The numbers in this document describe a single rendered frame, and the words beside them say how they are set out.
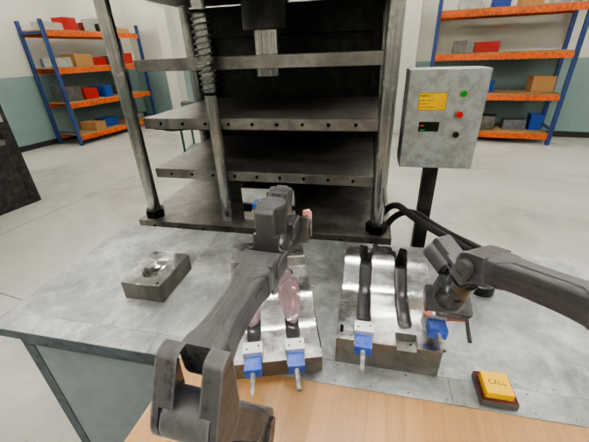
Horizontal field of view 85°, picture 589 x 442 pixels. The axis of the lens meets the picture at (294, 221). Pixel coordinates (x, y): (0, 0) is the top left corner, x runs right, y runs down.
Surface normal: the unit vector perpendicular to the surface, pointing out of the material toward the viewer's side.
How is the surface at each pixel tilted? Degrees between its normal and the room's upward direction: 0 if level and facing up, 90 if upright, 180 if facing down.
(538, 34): 90
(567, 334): 0
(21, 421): 0
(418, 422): 0
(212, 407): 63
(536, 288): 87
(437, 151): 90
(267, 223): 89
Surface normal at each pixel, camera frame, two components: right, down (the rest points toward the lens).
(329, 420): -0.04, -0.88
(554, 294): -0.95, 0.14
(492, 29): -0.35, 0.44
